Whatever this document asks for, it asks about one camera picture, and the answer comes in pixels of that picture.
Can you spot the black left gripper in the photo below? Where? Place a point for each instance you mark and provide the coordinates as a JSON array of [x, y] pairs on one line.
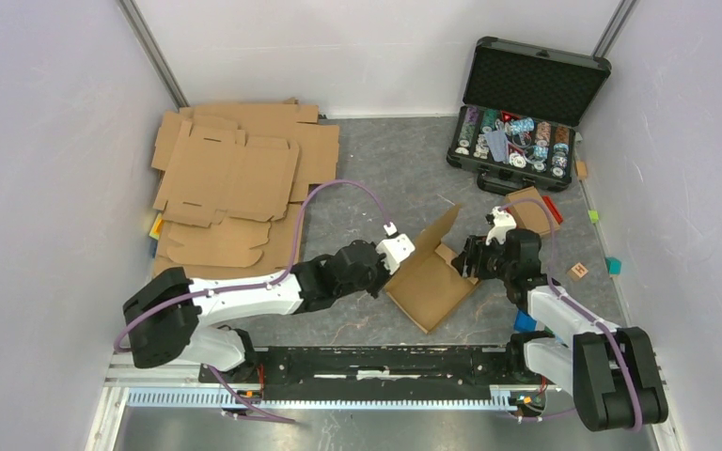
[[384, 276]]

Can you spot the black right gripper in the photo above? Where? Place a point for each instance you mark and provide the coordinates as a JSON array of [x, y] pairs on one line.
[[475, 247]]

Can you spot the brown cardboard box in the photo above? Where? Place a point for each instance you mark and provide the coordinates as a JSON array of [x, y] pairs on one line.
[[529, 211], [427, 288]]

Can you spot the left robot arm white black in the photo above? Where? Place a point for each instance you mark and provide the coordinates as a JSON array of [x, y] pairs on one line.
[[176, 317]]

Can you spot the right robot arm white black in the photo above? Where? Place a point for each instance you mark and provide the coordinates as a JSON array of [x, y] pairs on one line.
[[610, 371]]

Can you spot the blue block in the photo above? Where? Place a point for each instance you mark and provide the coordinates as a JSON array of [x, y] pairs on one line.
[[523, 323]]

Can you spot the red flat block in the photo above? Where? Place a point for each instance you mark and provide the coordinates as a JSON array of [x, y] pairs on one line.
[[550, 204]]

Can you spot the wooden letter cube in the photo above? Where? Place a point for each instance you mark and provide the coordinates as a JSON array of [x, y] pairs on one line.
[[578, 271]]

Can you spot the teal cube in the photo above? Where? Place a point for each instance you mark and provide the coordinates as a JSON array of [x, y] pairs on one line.
[[613, 265]]

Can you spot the black poker chip case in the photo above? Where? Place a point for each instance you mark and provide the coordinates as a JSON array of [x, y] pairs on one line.
[[520, 109]]

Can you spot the small wooden block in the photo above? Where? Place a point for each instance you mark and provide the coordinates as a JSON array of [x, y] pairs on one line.
[[581, 170]]

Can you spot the stack of flat cardboard sheets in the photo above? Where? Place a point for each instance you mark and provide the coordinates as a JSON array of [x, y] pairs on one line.
[[233, 178]]

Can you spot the colourful blocks under cardboard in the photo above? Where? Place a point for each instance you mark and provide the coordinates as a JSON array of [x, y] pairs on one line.
[[154, 233]]

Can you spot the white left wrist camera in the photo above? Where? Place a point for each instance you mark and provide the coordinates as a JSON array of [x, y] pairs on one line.
[[395, 248]]

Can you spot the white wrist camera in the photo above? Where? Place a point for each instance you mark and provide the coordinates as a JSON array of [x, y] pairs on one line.
[[501, 222], [395, 248]]

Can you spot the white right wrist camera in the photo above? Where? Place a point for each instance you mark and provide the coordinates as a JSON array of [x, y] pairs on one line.
[[501, 222]]

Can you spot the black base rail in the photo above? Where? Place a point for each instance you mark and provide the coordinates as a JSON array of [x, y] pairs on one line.
[[393, 373]]

